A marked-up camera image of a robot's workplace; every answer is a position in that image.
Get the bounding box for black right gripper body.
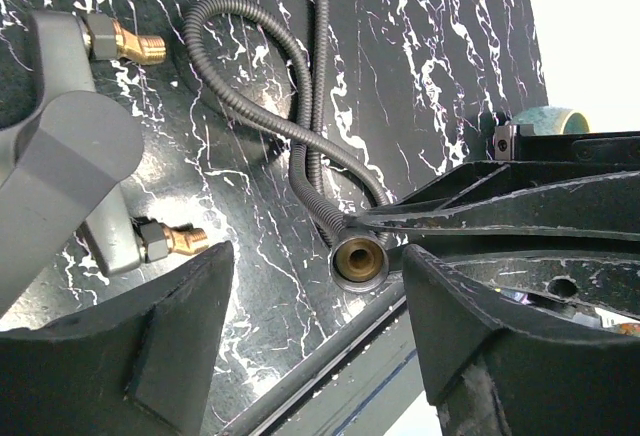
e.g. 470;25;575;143
494;124;639;162

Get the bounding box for teal ceramic mug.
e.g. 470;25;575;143
511;106;591;135

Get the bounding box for grey faucet with brass fittings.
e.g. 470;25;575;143
1;11;209;310

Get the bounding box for black marble pattern mat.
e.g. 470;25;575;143
0;0;551;436

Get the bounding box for black corrugated metal hose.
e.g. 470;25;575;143
180;0;391;295

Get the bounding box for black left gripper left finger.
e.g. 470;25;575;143
1;242;234;435

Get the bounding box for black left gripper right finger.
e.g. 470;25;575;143
402;245;639;435

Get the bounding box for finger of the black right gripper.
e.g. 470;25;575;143
346;161;639;241
419;243;639;319

